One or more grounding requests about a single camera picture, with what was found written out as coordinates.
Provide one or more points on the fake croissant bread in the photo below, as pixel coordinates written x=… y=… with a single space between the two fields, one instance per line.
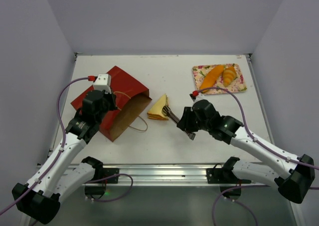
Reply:
x=229 y=75

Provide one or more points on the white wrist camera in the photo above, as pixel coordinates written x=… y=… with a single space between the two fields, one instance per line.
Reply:
x=197 y=96
x=103 y=83

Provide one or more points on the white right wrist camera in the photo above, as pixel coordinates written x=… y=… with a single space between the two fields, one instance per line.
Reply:
x=197 y=96

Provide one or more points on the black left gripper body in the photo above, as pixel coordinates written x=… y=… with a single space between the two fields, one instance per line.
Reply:
x=108 y=102

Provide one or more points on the aluminium frame rail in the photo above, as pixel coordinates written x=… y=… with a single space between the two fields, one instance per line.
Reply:
x=167 y=175

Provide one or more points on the fake orange bread loaf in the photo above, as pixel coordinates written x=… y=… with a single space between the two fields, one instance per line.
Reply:
x=212 y=77

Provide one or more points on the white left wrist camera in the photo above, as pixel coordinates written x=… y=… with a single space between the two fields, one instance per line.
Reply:
x=103 y=83

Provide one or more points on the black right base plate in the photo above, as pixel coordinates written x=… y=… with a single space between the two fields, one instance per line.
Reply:
x=214 y=175

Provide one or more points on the fake triangle sandwich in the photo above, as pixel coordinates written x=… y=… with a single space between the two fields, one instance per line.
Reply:
x=156 y=111

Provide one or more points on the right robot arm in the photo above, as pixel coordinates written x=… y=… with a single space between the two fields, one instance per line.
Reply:
x=291 y=175

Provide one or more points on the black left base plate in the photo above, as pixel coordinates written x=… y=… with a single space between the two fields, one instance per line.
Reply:
x=107 y=173

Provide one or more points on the red paper bag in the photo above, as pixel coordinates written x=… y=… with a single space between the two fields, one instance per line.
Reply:
x=127 y=86

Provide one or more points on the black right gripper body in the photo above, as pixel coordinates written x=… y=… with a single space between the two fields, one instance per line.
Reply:
x=186 y=121

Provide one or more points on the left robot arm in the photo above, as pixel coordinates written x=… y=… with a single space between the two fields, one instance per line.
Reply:
x=41 y=196

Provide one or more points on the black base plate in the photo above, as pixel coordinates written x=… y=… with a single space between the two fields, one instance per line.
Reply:
x=107 y=173
x=214 y=175

